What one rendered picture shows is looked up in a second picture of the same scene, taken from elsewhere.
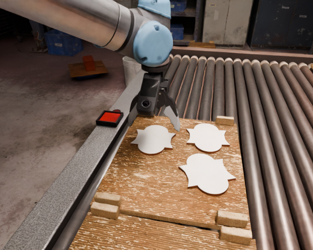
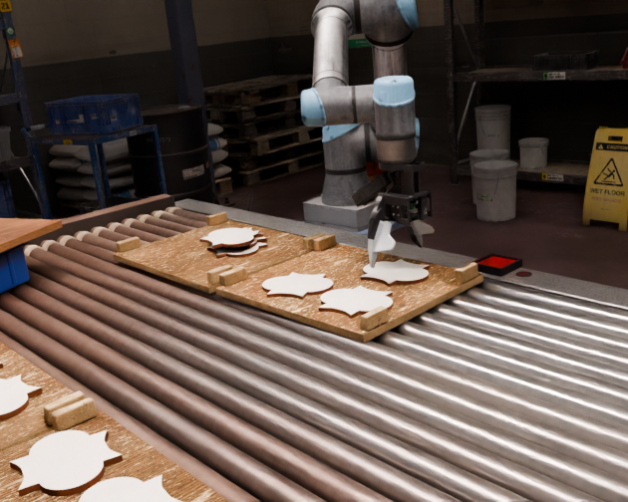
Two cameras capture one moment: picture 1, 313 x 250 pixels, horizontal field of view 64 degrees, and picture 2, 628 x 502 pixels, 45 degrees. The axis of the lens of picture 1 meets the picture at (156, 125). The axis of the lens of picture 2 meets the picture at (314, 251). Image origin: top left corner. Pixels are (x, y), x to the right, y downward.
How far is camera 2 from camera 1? 1.83 m
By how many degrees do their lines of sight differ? 108
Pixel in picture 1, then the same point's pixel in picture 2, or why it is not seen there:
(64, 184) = not seen: hidden behind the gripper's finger
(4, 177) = not seen: outside the picture
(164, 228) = (270, 261)
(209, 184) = (279, 281)
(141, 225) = (285, 255)
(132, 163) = (365, 260)
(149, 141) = (390, 267)
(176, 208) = (280, 268)
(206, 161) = (311, 287)
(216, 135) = (349, 305)
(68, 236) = not seen: hidden behind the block
